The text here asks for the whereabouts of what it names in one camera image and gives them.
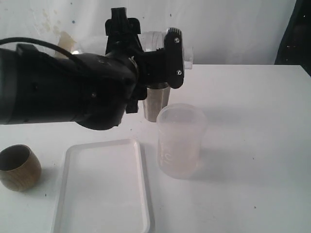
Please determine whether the stainless steel cup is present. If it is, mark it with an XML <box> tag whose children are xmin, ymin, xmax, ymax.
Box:
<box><xmin>143</xmin><ymin>83</ymin><xmax>171</xmax><ymax>122</ymax></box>

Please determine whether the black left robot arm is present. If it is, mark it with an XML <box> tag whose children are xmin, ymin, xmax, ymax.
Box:
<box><xmin>0</xmin><ymin>8</ymin><xmax>166</xmax><ymax>130</ymax></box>

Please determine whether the brown wooden cup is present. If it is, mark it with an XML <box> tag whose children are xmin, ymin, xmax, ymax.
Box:
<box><xmin>0</xmin><ymin>144</ymin><xmax>42</xmax><ymax>192</ymax></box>

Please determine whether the white rectangular tray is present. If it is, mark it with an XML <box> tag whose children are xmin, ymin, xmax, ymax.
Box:
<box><xmin>51</xmin><ymin>139</ymin><xmax>151</xmax><ymax>233</ymax></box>

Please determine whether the dark object at right edge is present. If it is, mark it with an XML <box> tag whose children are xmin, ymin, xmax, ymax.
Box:
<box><xmin>275</xmin><ymin>0</ymin><xmax>311</xmax><ymax>74</ymax></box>

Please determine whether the frosted plastic container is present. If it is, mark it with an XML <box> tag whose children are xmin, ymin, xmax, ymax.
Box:
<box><xmin>156</xmin><ymin>103</ymin><xmax>207</xmax><ymax>179</ymax></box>

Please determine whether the clear dome lid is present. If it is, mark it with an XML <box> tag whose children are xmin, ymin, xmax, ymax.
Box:
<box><xmin>138</xmin><ymin>31</ymin><xmax>193</xmax><ymax>69</ymax></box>

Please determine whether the clear plastic measuring cup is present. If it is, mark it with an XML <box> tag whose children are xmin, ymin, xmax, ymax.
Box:
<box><xmin>70</xmin><ymin>44</ymin><xmax>84</xmax><ymax>55</ymax></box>

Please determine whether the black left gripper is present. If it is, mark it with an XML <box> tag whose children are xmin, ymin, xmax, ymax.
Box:
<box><xmin>104</xmin><ymin>7</ymin><xmax>171</xmax><ymax>115</ymax></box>

